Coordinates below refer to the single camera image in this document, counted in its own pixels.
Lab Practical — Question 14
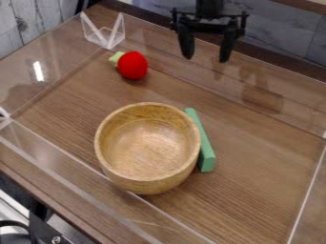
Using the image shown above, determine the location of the wooden bowl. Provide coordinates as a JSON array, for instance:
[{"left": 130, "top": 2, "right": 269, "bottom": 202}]
[{"left": 94, "top": 102, "right": 200, "bottom": 194}]

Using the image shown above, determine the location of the clear acrylic enclosure wall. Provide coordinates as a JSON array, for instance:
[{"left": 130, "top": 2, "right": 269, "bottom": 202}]
[{"left": 0, "top": 9, "right": 326, "bottom": 244}]

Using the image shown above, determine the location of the red felt strawberry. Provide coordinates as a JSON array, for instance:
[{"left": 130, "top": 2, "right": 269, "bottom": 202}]
[{"left": 108, "top": 51, "right": 148, "bottom": 80}]

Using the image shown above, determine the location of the black metal table bracket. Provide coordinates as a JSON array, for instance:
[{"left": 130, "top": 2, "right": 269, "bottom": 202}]
[{"left": 29, "top": 202, "right": 72, "bottom": 244}]

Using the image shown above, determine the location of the green rectangular block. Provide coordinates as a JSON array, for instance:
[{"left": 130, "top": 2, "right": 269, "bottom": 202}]
[{"left": 184, "top": 108, "right": 216, "bottom": 173}]

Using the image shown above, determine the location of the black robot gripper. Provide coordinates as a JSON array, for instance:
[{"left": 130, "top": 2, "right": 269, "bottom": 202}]
[{"left": 170, "top": 0, "right": 249, "bottom": 63}]

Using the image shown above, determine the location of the black cable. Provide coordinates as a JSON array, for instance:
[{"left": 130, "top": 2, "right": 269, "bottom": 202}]
[{"left": 0, "top": 219, "right": 32, "bottom": 236}]

